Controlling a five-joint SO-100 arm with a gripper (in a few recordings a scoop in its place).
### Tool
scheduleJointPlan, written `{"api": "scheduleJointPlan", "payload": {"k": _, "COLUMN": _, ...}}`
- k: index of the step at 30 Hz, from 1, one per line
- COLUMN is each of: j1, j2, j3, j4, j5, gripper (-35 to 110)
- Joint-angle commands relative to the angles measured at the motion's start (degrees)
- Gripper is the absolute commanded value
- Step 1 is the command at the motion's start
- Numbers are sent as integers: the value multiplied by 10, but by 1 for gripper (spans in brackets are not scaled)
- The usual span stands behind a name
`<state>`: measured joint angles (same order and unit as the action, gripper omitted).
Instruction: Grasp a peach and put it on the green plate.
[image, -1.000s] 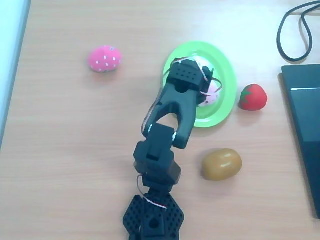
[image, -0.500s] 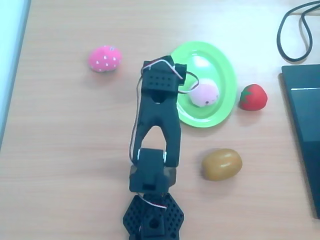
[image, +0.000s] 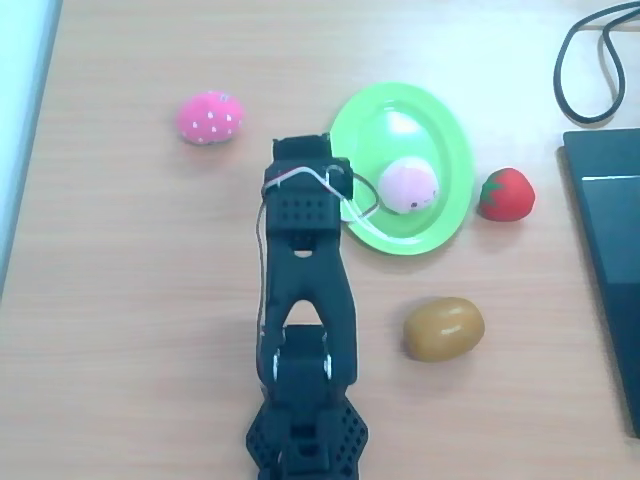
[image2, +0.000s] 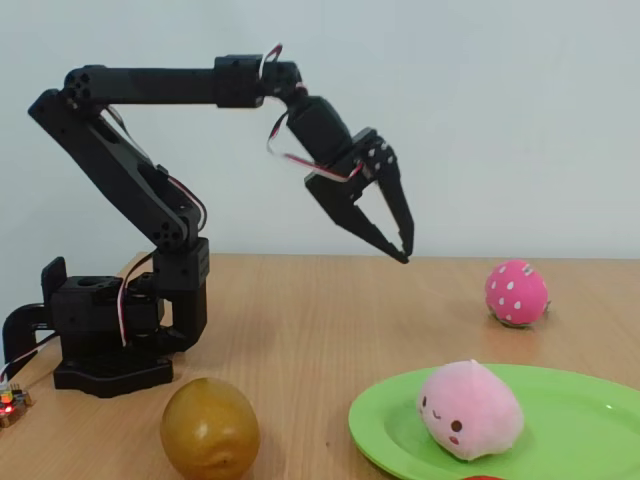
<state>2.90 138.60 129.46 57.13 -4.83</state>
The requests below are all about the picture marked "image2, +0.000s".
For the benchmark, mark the pink plush peach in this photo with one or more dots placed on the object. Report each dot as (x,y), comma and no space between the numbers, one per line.
(467,410)

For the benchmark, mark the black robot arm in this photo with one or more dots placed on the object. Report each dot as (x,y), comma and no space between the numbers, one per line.
(150,90)

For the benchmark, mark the green plastic plate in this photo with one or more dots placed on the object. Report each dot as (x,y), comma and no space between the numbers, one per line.
(575,430)

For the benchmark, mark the pink plush strawberry white dots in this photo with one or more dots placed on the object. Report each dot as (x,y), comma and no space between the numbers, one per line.
(515,295)

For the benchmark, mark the brown kiwi fruit toy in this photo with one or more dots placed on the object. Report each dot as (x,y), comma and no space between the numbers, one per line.
(209,430)

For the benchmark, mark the red strawberry toy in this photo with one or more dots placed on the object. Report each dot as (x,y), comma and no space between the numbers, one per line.
(482,478)

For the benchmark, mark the black table clamp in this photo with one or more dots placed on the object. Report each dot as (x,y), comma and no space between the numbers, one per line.
(20,325)

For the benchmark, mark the small controller circuit board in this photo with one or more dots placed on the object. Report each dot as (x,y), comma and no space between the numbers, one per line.
(11,406)

